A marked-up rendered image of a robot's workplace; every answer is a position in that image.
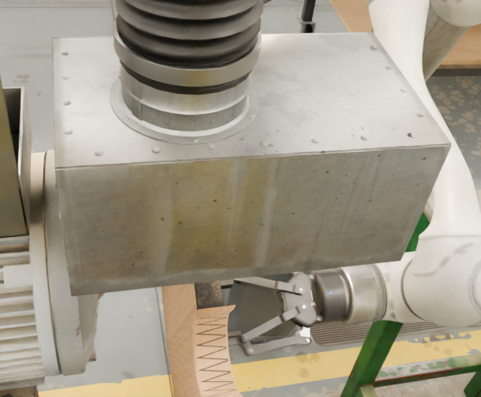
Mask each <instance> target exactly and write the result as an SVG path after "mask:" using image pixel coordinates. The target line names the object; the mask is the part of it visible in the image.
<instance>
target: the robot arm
mask: <svg viewBox="0 0 481 397"><path fill-rule="evenodd" d="M368 11H369V15H370V18H371V22H372V27H373V31H374V34H375V36H376V37H377V39H378V40H379V41H380V42H381V44H382V45H383V47H384V48H385V50H386V51H387V53H388V54H389V55H390V57H391V58H392V60H393V61H394V63H395V64H396V66H397V67H398V68H399V69H400V71H401V72H402V74H403V75H404V77H405V78H406V79H407V80H408V82H409V84H410V85H411V86H412V88H413V90H414V91H415V92H416V93H417V95H418V96H419V97H420V99H421V101H422V102H423V104H424V105H425V106H426V107H427V109H428V110H429V112H430V113H431V115H432V116H433V118H434V119H435V120H436V121H437V123H438V125H439V126H440V128H441V129H442V130H443V131H444V133H445V134H446V136H447V137H448V139H449V140H450V142H451V145H452V146H451V149H450V152H449V153H448V156H447V158H446V160H445V163H444V165H443V167H442V170H441V172H440V173H439V175H438V179H437V180H436V182H435V185H434V187H433V189H432V192H433V199H434V210H433V216H432V219H431V223H430V224H429V226H428V227H427V229H426V230H425V231H424V232H423V233H421V234H420V235H419V241H418V244H417V248H416V251H413V252H407V253H404V255H403V257H402V259H401V261H399V262H384V263H377V264H370V265H355V266H348V267H341V268H337V269H335V271H334V272H326V273H314V274H306V273H303V272H296V273H292V274H293V276H292V277H291V278H290V279H289V280H288V281H287V282H286V283H284V282H281V281H274V280H267V279H264V278H260V277H257V276H253V277H246V278H238V279H231V280H221V281H220V286H221V289H226V288H231V287H232V286H233V284H240V285H243V286H247V287H251V288H256V289H261V290H264V291H270V292H271V293H274V294H278V298H279V301H280V312H281V314H280V315H279V316H278V317H275V318H273V319H271V320H270V321H267V322H266V323H264V324H262V325H260V326H258V327H256V328H255V329H253V330H251V331H249V332H247V333H245V334H243V335H241V331H240V330H236V331H230V332H228V346H229V347H230V346H236V345H238V346H240V347H241V348H242V350H243V353H244V355H245V356H247V357H248V356H251V355H255V354H260V353H264V352H267V351H273V350H276V349H280V348H283V347H289V346H292V345H293V346H300V347H305V346H308V345H310V344H311V342H312V340H311V338H310V337H309V332H310V328H311V327H313V326H314V325H315V324H319V323H326V322H332V321H342V322H343V323H345V324H348V325H349V324H355V323H361V322H367V321H380V320H387V321H398V322H401V323H414V322H433V323H435V324H437V325H443V326H447V327H453V328H476V327H481V213H480V209H479V203H478V199H477V195H476V192H475V186H474V184H473V180H472V176H471V173H470V171H469V169H468V166H467V164H466V162H465V160H464V157H463V155H462V153H461V151H460V150H459V148H458V146H457V144H456V142H455V140H454V138H453V137H452V135H451V133H450V130H449V129H448V128H447V126H446V123H445V121H444V120H443V118H442V116H441V114H440V112H439V111H438V108H437V106H436V105H435V103H434V101H433V99H432V97H431V95H430V93H429V91H428V89H427V86H426V83H425V82H426V81H427V80H428V78H429V77H430V76H431V74H432V73H433V72H434V71H435V70H436V69H437V68H438V66H439V65H440V64H441V63H442V61H443V60H444V59H445V58H446V56H447V55H448V54H449V52H450V51H451V50H452V49H453V48H454V47H455V46H456V44H457V43H458V42H459V40H460V39H461V38H462V36H463V35H464V34H465V33H466V31H467V30H468V29H469V28H470V27H471V26H474V25H477V24H481V0H368ZM288 320H289V321H291V322H293V323H295V324H296V325H298V326H300V327H302V330H301V331H298V332H296V333H295V335H294V336H289V337H286V338H282V339H277V340H273V341H270V342H267V343H261V344H258V345H254V346H252V345H251V343H250V341H251V340H252V339H254V338H256V337H258V336H260V335H261V334H263V333H265V332H267V331H269V330H271V329H273V328H275V327H276V326H278V325H281V324H282V323H283V322H285V321H288Z"/></svg>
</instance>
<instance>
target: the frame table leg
mask: <svg viewBox="0 0 481 397"><path fill-rule="evenodd" d="M429 224H430V222H429V220H428V219H427V217H426V216H425V214H424V212H423V213H422V214H421V216H420V219H419V221H418V223H417V225H416V228H415V230H414V232H413V235H412V237H411V239H410V241H409V244H408V246H407V248H406V250H405V253H407V252H413V251H416V248H417V244H418V241H419V235H420V234H421V233H423V232H424V231H425V230H426V229H427V227H428V226H429ZM403 324H404V323H401V322H398V321H387V320H380V321H373V322H372V326H371V328H370V330H369V332H368V334H367V337H366V339H365V341H364V344H363V346H362V348H361V351H360V353H359V355H358V356H357V360H356V361H355V363H354V366H353V368H352V370H351V373H350V375H349V377H348V380H347V382H346V384H345V387H344V388H343V390H342V394H341V395H340V397H357V394H355V392H356V390H357V387H358V386H360V385H365V384H374V382H375V380H376V378H377V376H378V374H379V371H380V370H381V368H382V366H383V363H384V362H385V360H386V358H387V355H388V354H389V352H390V349H391V347H392V345H393V343H394V341H395V340H396V338H397V336H398V333H399V332H400V330H401V327H402V326H403Z"/></svg>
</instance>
